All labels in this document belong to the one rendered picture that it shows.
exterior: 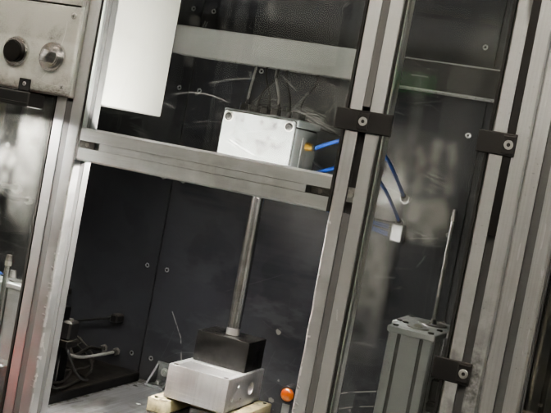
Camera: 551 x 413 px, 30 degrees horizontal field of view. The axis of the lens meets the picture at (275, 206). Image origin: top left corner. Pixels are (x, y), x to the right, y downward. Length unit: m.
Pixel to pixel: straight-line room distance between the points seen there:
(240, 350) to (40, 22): 0.54
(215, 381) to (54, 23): 0.54
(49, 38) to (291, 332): 0.64
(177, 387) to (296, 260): 0.36
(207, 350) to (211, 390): 0.09
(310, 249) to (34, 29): 0.59
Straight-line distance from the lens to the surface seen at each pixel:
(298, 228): 1.72
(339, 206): 1.24
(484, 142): 1.20
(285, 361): 1.74
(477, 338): 1.21
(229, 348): 1.50
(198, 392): 1.46
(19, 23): 1.48
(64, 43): 1.43
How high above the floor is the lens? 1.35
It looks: 3 degrees down
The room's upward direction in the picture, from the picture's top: 11 degrees clockwise
